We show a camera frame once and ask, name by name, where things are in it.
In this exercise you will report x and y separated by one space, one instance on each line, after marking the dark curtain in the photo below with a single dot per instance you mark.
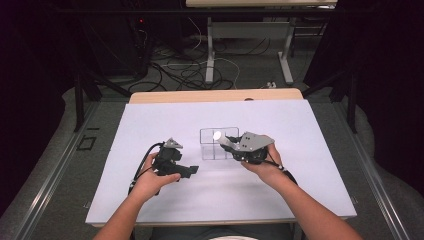
393 83
30 83

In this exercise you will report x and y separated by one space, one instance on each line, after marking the white-legged desk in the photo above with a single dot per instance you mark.
250 30

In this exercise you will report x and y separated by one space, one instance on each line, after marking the clear acrylic organizer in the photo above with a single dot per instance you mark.
208 148

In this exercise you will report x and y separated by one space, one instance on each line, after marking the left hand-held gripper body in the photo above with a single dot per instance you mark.
168 156

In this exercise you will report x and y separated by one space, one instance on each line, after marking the person's left hand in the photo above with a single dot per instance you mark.
150 183

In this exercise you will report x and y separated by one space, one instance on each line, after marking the person's grey pants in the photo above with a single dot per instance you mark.
186 231

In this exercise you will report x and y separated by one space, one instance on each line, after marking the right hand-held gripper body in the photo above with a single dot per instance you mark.
251 145

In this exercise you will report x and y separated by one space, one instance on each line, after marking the white power strip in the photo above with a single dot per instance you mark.
271 84

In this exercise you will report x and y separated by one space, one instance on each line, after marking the white table mat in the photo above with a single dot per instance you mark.
200 200

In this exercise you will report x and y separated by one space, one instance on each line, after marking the black horizontal bar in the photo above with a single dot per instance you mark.
133 10

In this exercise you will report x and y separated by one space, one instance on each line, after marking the person's right hand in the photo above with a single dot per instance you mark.
266 171

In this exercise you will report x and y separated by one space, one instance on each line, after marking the white plastic tube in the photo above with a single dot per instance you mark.
218 135

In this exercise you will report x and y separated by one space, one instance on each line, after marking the person's white shirt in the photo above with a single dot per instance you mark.
233 238

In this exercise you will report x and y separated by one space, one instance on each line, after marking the black metal stand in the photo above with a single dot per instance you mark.
80 100
350 96

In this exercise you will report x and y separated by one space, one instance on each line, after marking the black computer tower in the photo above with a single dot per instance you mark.
123 43

